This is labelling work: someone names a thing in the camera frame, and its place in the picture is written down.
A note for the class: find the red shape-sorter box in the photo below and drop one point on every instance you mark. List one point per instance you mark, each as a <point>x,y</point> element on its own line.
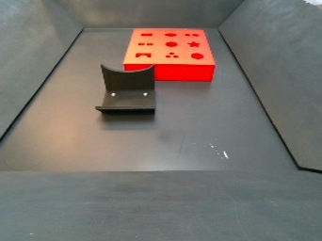
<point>178,51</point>

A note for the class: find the black curved holder bracket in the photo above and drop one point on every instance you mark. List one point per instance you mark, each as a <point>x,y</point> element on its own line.
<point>128,84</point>

